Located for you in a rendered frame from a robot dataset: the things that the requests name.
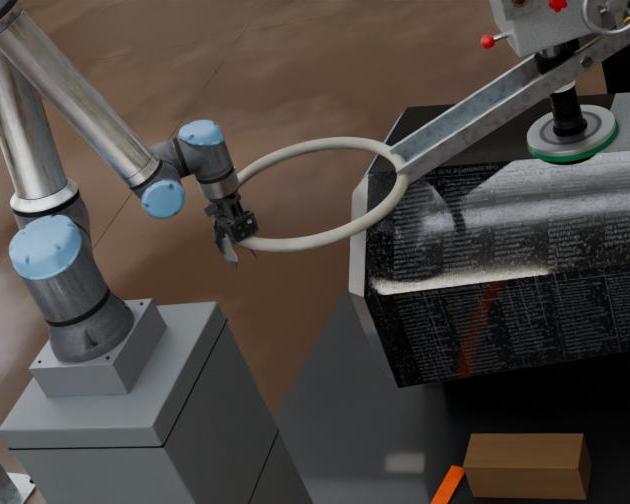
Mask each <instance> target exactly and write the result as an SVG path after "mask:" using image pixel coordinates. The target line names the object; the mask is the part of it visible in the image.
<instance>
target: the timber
mask: <svg viewBox="0 0 630 504"><path fill-rule="evenodd" d="M591 466H592V464H591V460H590V456H589V452H588V449H587V445H586V441H585V437H584V434H583V433H485V434H471V437H470V441H469V445H468V449H467V453H466V457H465V461H464V465H463V469H464V471H465V474H466V477H467V480H468V483H469V486H470V488H471V491H472V494H473V496H474V497H495V498H536V499H578V500H586V499H587V494H588V487H589V480H590V473H591Z"/></svg>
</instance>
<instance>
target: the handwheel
mask: <svg viewBox="0 0 630 504"><path fill-rule="evenodd" d="M590 4H593V5H600V6H604V8H605V9H606V10H607V11H608V12H609V13H610V14H611V15H614V19H615V24H616V28H615V29H605V28H602V27H600V26H598V25H597V24H596V23H595V22H594V21H593V20H592V18H591V16H590V10H589V8H590ZM626 8H627V0H582V2H581V15H582V19H583V21H584V23H585V25H586V27H587V28H588V29H589V30H590V31H592V32H593V33H595V34H597V35H599V36H602V37H617V36H621V35H624V34H626V33H628V32H630V21H629V22H628V23H627V24H625V25H624V23H623V18H622V13H623V12H624V11H625V10H626Z"/></svg>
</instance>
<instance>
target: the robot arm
mask: <svg viewBox="0 0 630 504"><path fill-rule="evenodd" d="M40 93H41V94H42V95H43V96H44V97H45V98H46V99H47V100H48V101H49V103H50V104H51V105H52V106H53V107H54V108H55V109H56V110H57V111H58V112H59V113H60V114H61V115H62V116H63V117H64V118H65V119H66V120H67V121H68V123H69V124H70V125H71V126H72V127H73V128H74V129H75V130H76V131H77V132H78V133H79V134H80V135H81V136H82V137H83V138H84V139H85V140H86V141H87V143H88V144H89V145H90V146H91V147H92V148H93V149H94V150H95V151H96V152H97V153H98V154H99V155H100V156H101V157H102V158H103V159H104V160H105V161H106V162H107V164H108V165H109V166H110V167H111V168H112V169H113V170H114V171H115V172H116V173H117V174H118V175H119V176H120V177H121V178H122V179H123V180H124V181H125V183H126V185H127V186H128V187H129V188H130V189H131V191H132V192H133V193H134V194H135V195H136V196H137V197H138V198H139V199H140V200H141V203H142V207H143V209H144V210H145V211H146V212H147V213H148V214H149V215H150V216H152V217H154V218H158V219H166V218H170V217H172V216H174V215H176V214H177V213H178V212H179V211H180V210H181V209H182V207H183V205H184V203H185V190H184V187H183V186H182V183H181V180H180V179H181V178H184V177H186V176H189V175H192V174H194V175H195V177H196V180H197V183H198V186H199V188H200V191H201V193H202V196H203V197H205V198H207V199H209V201H210V202H209V203H208V206H206V207H205V208H204V211H205V212H206V214H207V216H208V217H210V216H211V215H213V214H214V219H213V221H212V222H213V223H214V226H213V227H212V229H213V240H214V243H215V245H216V246H217V248H218V249H219V251H220V252H221V254H222V255H223V257H224V258H225V260H226V261H227V262H228V264H229V265H230V266H232V267H233V268H234V269H237V266H236V262H238V257H237V254H236V253H235V251H234V250H233V248H232V243H233V244H235V245H236V242H238V243H239V242H240V241H242V240H244V239H245V238H247V237H248V236H250V235H251V236H254V237H256V235H255V232H257V230H260V229H259V226H258V224H257V221H256V218H255V215H254V212H253V211H251V210H250V209H248V208H246V207H244V206H242V205H241V203H240V201H239V200H240V199H241V196H240V194H239V193H238V189H237V188H238V186H239V180H238V177H237V174H236V171H235V170H236V167H235V166H233V163H232V160H231V157H230V154H229V151H228V149H227V146H226V143H225V140H224V139H225V138H224V135H223V134H222V132H221V130H220V127H219V125H218V124H217V123H215V122H214V121H210V120H198V121H194V122H191V123H189V124H188V125H185V126H183V127H182V128H181V129H180V131H179V136H178V137H175V138H172V139H169V140H166V141H164V142H161V143H158V144H155V145H152V146H150V147H148V146H147V145H146V144H145V143H144V142H143V141H142V139H141V138H140V137H139V136H138V135H137V134H136V133H135V132H134V131H133V130H132V129H131V127H130V126H129V125H128V124H127V123H126V122H125V121H124V120H123V119H122V118H121V116H120V115H119V114H118V113H117V112H116V111H115V110H114V109H113V108H112V107H111V106H110V104H109V103H108V102H107V101H106V100H105V99H104V98H103V97H102V96H101V95H100V93H99V92H98V91H97V90H96V89H95V88H94V87H93V86H92V85H91V84H90V83H89V81H88V80H87V79H86V78H85V77H84V76H83V75H82V74H81V73H80V72H79V70H78V69H77V68H76V67H75V66H74V65H73V64H72V63H71V62H70V61H69V59H68V58H67V57H66V56H65V55H64V54H63V53H62V52H61V51H60V50H59V49H58V47H57V46H56V45H55V44H54V43H53V42H52V41H51V40H50V39H49V38H48V36H47V35H46V34H45V33H44V32H43V31H42V30H41V29H40V28H39V27H38V26H37V24H36V23H35V22H34V21H33V20H32V19H31V18H30V17H29V16H28V15H27V13H26V12H25V11H24V10H23V9H22V7H21V0H0V145H1V148H2V151H3V154H4V157H5V160H6V163H7V166H8V169H9V172H10V175H11V178H12V181H13V184H14V187H15V190H16V192H15V194H14V195H13V197H12V198H11V201H10V204H11V207H12V210H13V213H14V216H15V219H16V222H17V225H18V228H19V232H18V233H17V234H16V235H15V236H14V238H13V239H12V241H11V243H10V246H9V255H10V258H11V260H12V263H13V266H14V268H15V270H16V271H17V272H18V274H19V275H20V277H21V279H22V281H23V282H24V284H25V286H26V288H27V289H28V291H29V293H30V294H31V296H32V298H33V300H34V301H35V303H36V305H37V307H38V308H39V310H40V312H41V314H42V315H43V317H44V319H45V320H46V322H47V325H48V333H49V338H50V339H49V343H50V347H51V350H52V352H53V353H54V355H55V357H56V358H57V359H58V360H60V361H62V362H65V363H82V362H86V361H89V360H92V359H95V358H98V357H100V356H102V355H104V354H106V353H107V352H109V351H111V350H112V349H113V348H115V347H116V346H117V345H119V344H120V343H121V342H122V341H123V340H124V339H125V338H126V337H127V335H128V334H129V333H130V331H131V329H132V327H133V324H134V316H133V313H132V312H131V310H130V308H129V306H128V305H127V304H126V303H125V302H124V301H123V300H121V299H120V298H119V297H118V296H116V295H115V294H114V293H113V292H111V291H110V289H109V288H108V286H107V284H106V282H105V280H104V278H103V276H102V274H101V272H100V270H99V269H98V267H97V265H96V262H95V260H94V257H93V250H92V242H91V234H90V225H89V214H88V210H87V207H86V205H85V203H84V202H83V200H82V199H81V195H80V192H79V189H78V186H77V183H76V182H75V181H73V180H71V179H69V178H66V177H65V174H64V170H63V167H62V164H61V161H60V157H59V154H58V151H57V148H56V144H55V141H54V138H53V135H52V131H51V128H50V125H49V122H48V118H47V115H46V112H45V108H44V105H43V102H42V99H41V95H40ZM253 218H254V219H253ZM254 220H255V221H254ZM255 223H256V224H255ZM225 234H226V235H227V236H228V237H227V236H225ZM235 241H236V242H235Z"/></svg>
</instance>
